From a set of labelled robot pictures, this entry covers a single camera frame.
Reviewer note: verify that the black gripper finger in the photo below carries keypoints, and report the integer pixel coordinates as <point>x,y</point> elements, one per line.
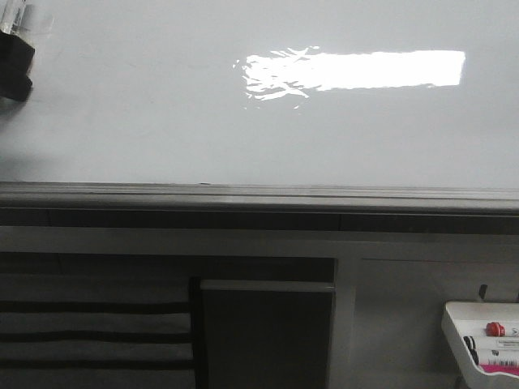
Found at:
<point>16,60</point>

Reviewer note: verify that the white whiteboard marker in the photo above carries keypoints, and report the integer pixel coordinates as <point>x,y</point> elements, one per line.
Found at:
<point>16,16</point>

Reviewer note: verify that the pink whiteboard eraser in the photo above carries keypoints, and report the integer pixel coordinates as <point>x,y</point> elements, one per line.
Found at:
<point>500,369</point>

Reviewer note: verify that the striped slatted shelf panel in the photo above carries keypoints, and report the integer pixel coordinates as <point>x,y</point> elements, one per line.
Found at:
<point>100,332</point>

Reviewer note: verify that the dark cabinet door panel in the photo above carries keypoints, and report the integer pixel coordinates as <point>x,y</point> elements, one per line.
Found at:
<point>268,333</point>

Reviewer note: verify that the black capped marker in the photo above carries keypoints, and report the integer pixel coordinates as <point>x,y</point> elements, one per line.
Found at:
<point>487,350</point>

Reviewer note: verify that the white plastic marker tray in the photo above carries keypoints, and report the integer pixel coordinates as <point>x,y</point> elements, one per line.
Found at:
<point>462,318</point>

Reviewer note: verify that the red capped marker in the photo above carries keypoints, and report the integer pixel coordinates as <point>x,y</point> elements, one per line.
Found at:
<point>502,329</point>

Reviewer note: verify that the white whiteboard with metal frame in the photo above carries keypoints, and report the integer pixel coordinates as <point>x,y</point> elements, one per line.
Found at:
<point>358,116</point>

